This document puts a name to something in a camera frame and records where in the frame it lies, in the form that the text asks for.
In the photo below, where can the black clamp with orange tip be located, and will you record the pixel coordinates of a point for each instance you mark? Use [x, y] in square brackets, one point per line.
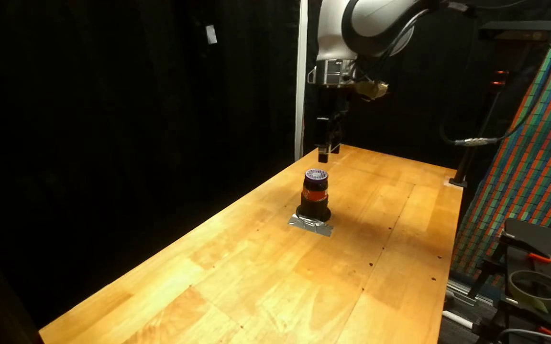
[537, 326]
[529, 253]

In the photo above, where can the black curtain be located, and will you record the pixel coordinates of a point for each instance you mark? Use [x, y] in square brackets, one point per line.
[129, 127]

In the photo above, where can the orange elastic rubber band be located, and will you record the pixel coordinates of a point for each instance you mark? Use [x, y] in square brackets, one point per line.
[315, 196]

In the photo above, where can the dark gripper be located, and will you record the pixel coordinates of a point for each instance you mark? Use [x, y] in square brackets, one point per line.
[334, 79]

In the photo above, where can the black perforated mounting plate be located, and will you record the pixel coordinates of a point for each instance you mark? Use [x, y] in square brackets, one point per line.
[544, 242]

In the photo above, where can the white hanging tag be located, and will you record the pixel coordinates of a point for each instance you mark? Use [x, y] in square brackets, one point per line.
[212, 34]

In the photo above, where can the black camera stand pole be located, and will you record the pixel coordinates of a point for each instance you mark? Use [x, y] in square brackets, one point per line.
[479, 131]

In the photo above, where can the colourful woven cloth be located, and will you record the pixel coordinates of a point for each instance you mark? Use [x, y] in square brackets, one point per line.
[531, 165]

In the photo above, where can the dark cone-shaped fixed object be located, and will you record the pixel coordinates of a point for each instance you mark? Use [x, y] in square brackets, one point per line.
[315, 209]

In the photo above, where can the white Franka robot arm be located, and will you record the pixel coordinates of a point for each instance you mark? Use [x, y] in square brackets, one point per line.
[334, 26]

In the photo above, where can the green tape roll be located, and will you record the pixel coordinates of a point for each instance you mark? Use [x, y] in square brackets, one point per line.
[537, 288]

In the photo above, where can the aluminium frame rail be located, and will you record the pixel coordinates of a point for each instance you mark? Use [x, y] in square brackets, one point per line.
[470, 299]

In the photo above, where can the white vertical pole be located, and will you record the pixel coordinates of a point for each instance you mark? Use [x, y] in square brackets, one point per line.
[301, 78]

